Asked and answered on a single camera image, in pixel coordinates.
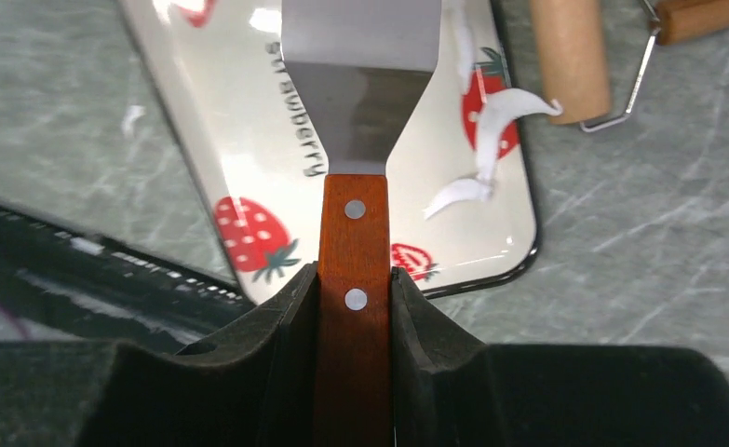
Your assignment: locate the spatula with wooden handle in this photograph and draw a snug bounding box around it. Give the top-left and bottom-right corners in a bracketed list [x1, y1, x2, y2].
[281, 0, 442, 446]

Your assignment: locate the wooden rolling pin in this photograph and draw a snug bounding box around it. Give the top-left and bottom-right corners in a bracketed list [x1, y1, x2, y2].
[529, 1, 729, 133]

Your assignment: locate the white dough trim strip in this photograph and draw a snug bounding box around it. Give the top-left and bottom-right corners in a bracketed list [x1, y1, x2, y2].
[423, 178, 494, 220]
[475, 88, 564, 184]

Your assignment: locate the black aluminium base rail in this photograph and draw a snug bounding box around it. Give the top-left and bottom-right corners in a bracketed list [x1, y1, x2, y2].
[0, 204, 255, 353]

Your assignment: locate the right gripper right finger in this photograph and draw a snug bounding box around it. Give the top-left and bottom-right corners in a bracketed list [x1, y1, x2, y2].
[391, 269, 729, 447]

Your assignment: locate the strawberry pattern white tray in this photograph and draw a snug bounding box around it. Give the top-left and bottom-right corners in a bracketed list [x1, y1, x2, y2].
[120, 1, 538, 303]

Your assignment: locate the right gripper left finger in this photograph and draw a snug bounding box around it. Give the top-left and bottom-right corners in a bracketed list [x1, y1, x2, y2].
[0, 264, 318, 446]

